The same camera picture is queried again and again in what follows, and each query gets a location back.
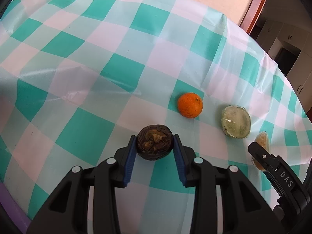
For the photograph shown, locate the pale fruit half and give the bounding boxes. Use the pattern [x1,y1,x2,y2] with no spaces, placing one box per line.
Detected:
[252,132,270,171]

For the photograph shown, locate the green fruit half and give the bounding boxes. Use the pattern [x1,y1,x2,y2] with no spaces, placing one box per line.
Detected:
[221,105,251,139]

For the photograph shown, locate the dark water chestnut with sprout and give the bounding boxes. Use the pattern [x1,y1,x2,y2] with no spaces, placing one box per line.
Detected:
[136,124,174,161]

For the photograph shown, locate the orange mandarin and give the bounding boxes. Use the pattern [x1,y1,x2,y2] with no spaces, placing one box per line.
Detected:
[177,92,203,118]

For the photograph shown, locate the purple cardboard box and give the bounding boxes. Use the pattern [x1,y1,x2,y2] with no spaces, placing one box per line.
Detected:
[0,182,31,234]

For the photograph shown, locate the teal white checkered tablecloth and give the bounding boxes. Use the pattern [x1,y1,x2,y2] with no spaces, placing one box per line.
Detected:
[1,0,311,221]

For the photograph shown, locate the white wall cabinets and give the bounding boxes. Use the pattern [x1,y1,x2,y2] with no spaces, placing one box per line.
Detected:
[256,20,311,112]

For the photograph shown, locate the red-brown door frame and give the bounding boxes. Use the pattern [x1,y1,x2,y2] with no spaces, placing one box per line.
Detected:
[239,0,266,34]

